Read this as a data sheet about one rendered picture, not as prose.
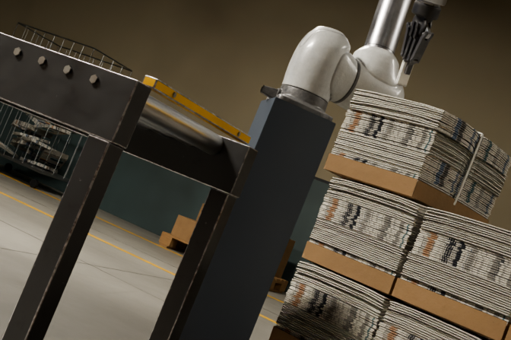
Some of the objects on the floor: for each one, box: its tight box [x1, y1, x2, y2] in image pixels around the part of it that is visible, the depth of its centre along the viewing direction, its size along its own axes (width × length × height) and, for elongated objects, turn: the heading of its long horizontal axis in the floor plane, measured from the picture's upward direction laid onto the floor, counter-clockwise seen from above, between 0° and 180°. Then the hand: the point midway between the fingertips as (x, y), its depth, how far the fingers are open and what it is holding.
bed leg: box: [2, 135, 123, 340], centre depth 146 cm, size 6×6×68 cm
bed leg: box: [148, 187, 236, 340], centre depth 190 cm, size 6×6×68 cm
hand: (404, 73), depth 230 cm, fingers closed
